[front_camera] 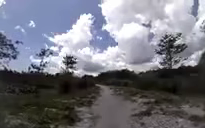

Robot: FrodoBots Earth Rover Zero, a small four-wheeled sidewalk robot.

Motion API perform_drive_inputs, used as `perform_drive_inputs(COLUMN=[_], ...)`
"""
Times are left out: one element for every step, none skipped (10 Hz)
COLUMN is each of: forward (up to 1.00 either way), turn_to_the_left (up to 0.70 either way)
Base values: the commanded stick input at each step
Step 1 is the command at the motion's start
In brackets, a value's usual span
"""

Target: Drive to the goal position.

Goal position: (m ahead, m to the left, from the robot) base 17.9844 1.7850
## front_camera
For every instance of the dark bush line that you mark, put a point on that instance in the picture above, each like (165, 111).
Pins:
(123, 78)

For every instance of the sandy dirt path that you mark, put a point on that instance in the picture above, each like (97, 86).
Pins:
(111, 110)

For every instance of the row of thin trees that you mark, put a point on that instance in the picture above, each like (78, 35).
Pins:
(40, 56)

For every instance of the thin tree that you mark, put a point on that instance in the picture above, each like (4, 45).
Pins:
(170, 50)

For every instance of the sandy grass ground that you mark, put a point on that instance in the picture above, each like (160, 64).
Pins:
(36, 106)

